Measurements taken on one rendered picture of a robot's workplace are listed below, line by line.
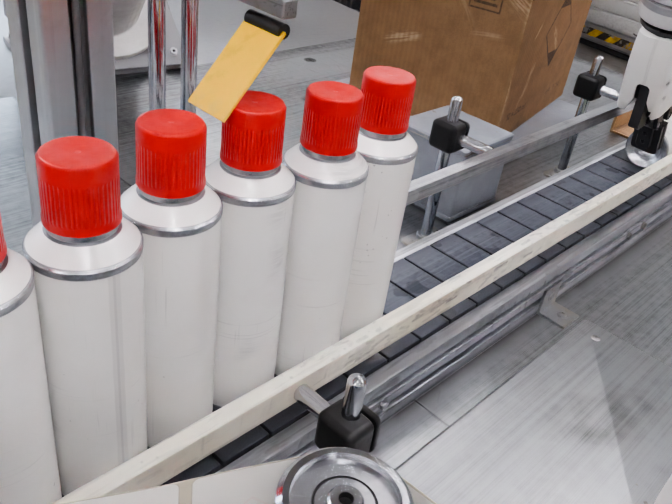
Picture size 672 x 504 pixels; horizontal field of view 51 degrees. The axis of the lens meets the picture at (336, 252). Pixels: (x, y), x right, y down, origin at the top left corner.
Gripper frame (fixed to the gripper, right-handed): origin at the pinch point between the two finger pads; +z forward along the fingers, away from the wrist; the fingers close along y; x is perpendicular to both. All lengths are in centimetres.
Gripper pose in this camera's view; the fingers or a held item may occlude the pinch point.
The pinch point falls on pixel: (648, 134)
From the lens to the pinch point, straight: 93.8
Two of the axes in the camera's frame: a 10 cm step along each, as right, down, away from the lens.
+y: -7.0, 5.8, -4.2
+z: 1.2, 6.7, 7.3
